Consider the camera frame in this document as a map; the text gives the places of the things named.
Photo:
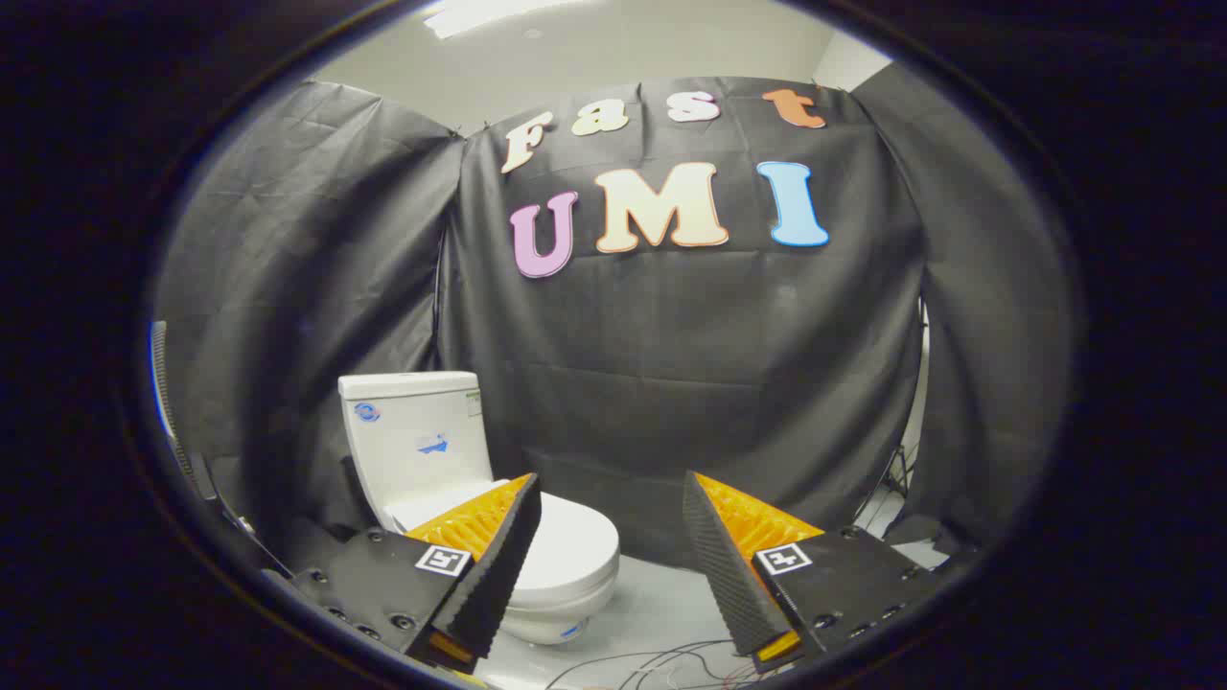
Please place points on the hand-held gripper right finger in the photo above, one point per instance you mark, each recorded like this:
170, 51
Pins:
719, 565

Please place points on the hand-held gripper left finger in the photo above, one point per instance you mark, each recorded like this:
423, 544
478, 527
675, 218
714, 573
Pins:
503, 565

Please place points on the white toilet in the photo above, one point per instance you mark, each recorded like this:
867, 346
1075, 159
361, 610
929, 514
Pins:
412, 431

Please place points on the black stand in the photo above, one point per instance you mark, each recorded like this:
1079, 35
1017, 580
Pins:
896, 474

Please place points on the black backdrop cloth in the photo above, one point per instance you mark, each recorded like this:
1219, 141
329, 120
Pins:
671, 335

